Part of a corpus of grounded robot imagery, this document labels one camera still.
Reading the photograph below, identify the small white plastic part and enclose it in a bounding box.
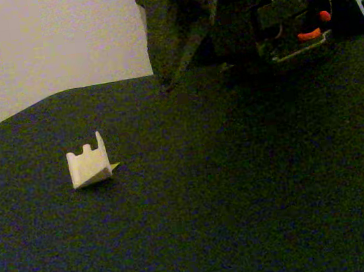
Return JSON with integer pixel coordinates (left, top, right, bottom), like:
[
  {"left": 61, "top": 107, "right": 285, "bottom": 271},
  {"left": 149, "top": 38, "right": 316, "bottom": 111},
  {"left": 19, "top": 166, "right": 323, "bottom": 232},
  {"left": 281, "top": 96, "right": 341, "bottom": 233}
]
[{"left": 63, "top": 129, "right": 115, "bottom": 191}]

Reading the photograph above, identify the dark blue desk mat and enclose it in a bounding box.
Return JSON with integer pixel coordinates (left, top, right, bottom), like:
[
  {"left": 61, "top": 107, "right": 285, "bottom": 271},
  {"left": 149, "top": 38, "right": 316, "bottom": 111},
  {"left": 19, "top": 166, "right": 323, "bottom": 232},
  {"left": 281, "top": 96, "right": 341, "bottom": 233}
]
[{"left": 0, "top": 36, "right": 364, "bottom": 272}]

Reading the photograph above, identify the black table clamp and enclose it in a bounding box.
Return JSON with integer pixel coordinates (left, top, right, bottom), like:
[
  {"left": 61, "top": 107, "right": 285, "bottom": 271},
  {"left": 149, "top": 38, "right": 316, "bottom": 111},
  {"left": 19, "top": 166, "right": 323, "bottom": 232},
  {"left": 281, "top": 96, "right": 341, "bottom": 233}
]
[
  {"left": 295, "top": 27, "right": 324, "bottom": 43},
  {"left": 317, "top": 8, "right": 333, "bottom": 24}
]

